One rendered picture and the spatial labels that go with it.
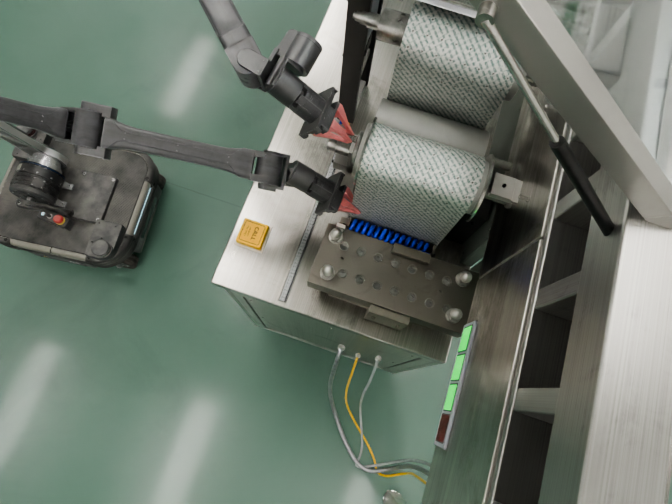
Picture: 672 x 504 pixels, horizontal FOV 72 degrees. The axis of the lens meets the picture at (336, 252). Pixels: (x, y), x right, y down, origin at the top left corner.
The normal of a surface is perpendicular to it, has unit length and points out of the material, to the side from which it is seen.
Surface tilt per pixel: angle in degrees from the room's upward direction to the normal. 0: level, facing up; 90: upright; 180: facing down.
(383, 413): 0
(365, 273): 0
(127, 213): 0
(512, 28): 90
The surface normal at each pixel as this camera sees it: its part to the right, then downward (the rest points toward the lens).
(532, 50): -0.32, 0.90
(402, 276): 0.05, -0.29
